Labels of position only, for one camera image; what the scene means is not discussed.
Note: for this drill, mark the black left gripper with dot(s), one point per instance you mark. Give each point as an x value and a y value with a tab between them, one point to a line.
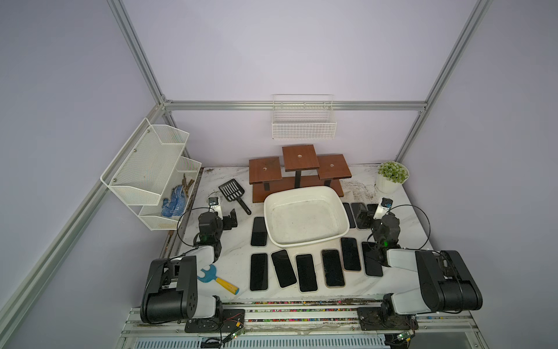
225	219

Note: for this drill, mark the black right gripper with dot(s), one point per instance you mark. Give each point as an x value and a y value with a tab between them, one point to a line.
365	223

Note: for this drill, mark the black phone grey case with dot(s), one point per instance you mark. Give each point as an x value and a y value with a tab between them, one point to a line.
350	216

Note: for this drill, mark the mint case phone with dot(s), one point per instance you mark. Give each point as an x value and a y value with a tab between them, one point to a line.
371	259
259	233

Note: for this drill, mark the black phone pink case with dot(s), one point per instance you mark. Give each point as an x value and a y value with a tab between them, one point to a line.
350	254

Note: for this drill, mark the black phone tan case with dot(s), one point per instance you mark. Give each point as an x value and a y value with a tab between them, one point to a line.
332	267

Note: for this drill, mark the black phone mint case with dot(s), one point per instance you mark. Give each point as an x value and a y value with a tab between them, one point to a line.
259	272

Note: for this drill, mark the white plastic storage box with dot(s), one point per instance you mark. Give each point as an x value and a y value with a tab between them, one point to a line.
305	216

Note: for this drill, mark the black phone cream case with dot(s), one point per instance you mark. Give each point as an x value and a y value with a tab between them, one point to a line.
284	269

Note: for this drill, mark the black phone beige case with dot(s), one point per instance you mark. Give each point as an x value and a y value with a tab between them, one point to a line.
306	273

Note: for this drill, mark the black phone clear case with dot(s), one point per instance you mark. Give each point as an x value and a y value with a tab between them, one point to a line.
372	208

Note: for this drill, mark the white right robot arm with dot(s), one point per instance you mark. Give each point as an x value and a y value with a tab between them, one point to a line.
444	282

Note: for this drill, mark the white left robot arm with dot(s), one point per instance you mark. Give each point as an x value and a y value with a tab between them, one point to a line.
171	289

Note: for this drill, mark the black slotted scoop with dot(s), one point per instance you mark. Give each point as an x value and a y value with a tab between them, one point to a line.
233	192

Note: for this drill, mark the green plant white pot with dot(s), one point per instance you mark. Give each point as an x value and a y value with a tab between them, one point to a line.
391	176

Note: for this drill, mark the blue crumpled cloth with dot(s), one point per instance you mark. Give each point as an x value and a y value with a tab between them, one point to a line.
175	206

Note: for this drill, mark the teal yellow garden fork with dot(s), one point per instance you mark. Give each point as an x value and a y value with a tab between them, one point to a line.
210	274

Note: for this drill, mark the brown twigs in shelf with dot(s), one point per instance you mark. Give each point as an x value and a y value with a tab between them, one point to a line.
186	185

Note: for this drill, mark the brown wooden tiered stand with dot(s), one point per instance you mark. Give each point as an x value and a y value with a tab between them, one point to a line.
299	167

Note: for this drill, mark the white mesh two-tier shelf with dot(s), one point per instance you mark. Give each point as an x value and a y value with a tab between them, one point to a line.
152	162

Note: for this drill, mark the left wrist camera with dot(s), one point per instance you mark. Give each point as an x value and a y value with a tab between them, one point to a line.
215	204

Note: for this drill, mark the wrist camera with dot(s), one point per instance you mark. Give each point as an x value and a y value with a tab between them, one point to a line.
383	208
215	204

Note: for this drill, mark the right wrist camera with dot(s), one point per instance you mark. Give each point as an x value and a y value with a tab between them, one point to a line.
383	208

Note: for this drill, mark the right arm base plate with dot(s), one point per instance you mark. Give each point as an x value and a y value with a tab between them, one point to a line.
377	318

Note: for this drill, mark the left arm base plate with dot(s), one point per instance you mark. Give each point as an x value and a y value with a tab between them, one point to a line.
225	321

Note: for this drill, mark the white wire wall basket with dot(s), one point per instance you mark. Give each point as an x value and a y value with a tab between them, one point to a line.
303	117

